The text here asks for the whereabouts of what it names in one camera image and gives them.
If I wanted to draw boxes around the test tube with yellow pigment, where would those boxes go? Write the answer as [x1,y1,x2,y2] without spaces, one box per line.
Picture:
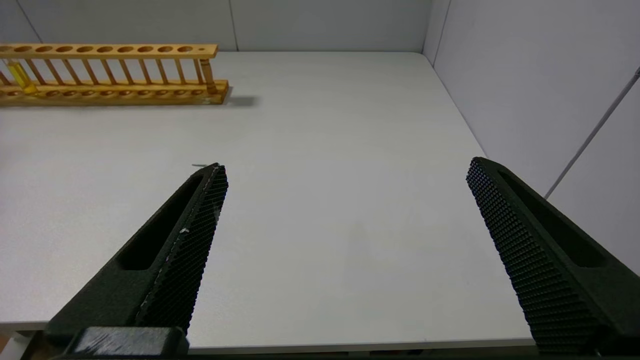
[4,58,39,96]

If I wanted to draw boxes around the wooden test tube rack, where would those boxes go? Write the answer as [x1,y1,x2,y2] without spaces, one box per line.
[0,43,230,107]

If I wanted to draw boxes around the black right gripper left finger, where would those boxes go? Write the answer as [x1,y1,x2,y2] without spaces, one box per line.
[42,162,230,335]

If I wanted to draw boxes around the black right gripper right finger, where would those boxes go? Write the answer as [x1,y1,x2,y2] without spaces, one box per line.
[465,156,640,355]

